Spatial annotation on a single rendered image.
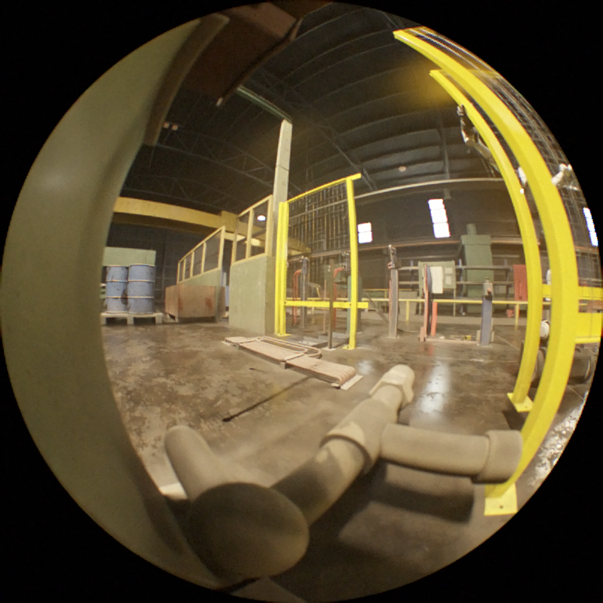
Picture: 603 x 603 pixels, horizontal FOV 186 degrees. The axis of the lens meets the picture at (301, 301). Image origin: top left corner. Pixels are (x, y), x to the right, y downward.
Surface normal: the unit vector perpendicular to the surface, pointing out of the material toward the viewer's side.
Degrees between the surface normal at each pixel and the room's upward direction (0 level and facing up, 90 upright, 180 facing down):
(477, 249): 90
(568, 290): 90
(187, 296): 90
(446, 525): 0
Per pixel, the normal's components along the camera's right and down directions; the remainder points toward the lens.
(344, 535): 0.02, -1.00
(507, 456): -0.45, -0.71
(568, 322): -0.66, -0.01
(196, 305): 0.78, 0.02
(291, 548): 0.76, -0.43
